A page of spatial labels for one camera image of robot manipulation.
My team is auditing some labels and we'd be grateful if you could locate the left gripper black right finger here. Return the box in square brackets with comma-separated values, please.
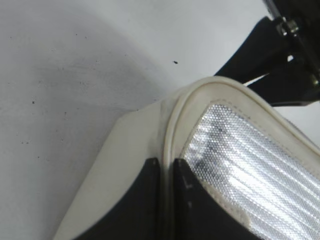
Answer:
[173, 158, 253, 240]

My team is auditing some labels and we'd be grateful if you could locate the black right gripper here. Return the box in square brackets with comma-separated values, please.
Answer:
[215, 0, 320, 107]

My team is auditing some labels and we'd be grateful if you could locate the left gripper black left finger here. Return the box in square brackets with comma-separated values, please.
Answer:
[82, 158, 160, 240]

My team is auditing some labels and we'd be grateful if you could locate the cream zippered bag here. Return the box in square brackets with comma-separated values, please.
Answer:
[54, 76, 320, 240]

